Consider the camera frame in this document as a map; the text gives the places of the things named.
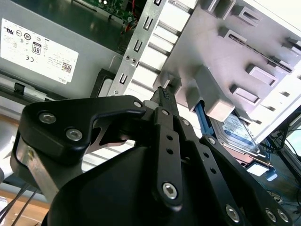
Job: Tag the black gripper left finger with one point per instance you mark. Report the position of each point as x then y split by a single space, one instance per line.
70 110

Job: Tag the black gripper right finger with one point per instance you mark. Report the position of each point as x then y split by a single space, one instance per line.
221 190

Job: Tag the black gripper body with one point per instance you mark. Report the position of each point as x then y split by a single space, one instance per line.
105 193

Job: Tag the hard disk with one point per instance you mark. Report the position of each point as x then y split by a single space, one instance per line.
237 134

